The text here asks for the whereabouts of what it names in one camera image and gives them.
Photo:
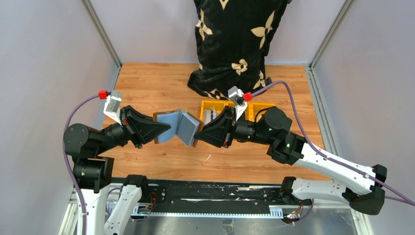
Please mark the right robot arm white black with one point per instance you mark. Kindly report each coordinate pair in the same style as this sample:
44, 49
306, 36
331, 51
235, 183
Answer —
357, 185

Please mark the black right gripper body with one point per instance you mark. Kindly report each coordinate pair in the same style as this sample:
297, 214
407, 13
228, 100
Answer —
233, 121

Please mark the yellow bin right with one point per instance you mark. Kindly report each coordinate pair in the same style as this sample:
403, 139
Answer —
258, 109

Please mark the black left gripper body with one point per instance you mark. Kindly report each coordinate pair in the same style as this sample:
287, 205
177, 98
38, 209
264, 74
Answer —
126, 121

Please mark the black floral blanket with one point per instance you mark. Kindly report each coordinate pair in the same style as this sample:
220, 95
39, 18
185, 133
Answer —
233, 38

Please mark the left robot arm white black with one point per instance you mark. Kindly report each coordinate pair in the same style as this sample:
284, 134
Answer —
93, 172

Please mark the aluminium frame rail right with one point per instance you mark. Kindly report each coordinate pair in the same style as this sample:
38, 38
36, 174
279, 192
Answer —
328, 139

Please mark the aluminium frame rail left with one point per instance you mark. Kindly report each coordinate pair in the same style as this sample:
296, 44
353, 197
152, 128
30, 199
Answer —
101, 32

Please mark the aluminium frame rail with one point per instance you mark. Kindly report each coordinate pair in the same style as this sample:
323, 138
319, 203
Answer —
328, 139
101, 32

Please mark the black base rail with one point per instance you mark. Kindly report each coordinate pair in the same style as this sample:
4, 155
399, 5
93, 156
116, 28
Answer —
221, 198

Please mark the brown leather card holder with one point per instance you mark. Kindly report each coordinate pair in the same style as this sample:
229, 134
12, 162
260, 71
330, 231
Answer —
183, 125

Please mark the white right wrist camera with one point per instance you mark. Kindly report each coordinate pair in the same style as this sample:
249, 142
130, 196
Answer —
237, 96

